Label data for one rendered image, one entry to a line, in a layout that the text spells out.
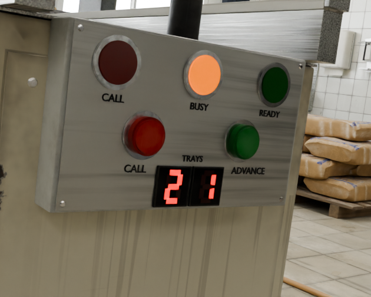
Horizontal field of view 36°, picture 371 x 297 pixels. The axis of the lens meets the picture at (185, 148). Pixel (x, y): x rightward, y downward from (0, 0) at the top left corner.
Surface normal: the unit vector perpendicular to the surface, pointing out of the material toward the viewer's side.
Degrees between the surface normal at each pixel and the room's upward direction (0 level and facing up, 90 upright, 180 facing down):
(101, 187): 90
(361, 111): 90
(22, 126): 90
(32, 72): 90
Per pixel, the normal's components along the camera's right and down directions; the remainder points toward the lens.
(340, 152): -0.75, 0.20
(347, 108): -0.78, -0.03
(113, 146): 0.58, 0.16
